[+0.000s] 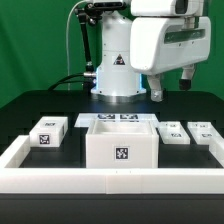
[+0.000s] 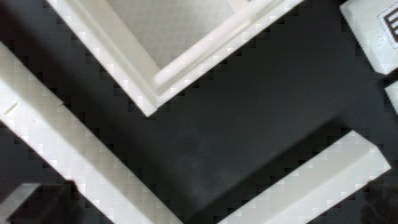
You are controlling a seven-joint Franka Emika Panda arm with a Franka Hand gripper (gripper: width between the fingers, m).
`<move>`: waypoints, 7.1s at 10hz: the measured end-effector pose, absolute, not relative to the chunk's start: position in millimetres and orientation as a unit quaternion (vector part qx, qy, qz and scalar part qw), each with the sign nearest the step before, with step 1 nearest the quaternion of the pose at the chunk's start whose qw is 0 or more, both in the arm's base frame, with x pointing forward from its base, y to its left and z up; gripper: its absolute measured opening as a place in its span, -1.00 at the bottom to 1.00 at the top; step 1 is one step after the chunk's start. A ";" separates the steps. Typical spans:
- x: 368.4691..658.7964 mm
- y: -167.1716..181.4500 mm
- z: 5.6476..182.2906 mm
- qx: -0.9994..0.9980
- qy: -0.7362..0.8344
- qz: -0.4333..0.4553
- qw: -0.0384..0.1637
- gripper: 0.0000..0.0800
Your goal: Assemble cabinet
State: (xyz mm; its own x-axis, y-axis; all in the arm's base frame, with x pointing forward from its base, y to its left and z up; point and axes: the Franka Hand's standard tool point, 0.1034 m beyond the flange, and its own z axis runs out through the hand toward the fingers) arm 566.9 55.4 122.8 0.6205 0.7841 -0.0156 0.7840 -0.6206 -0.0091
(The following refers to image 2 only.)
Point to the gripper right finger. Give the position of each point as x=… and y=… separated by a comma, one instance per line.
x=378, y=211

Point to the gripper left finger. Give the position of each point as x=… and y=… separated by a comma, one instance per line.
x=40, y=204

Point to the white cabinet body box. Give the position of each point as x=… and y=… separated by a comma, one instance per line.
x=161, y=39

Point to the white cabinet door panel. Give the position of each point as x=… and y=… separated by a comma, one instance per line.
x=371, y=18

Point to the white U-shaped fence frame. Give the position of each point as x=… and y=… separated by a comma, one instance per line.
x=291, y=202

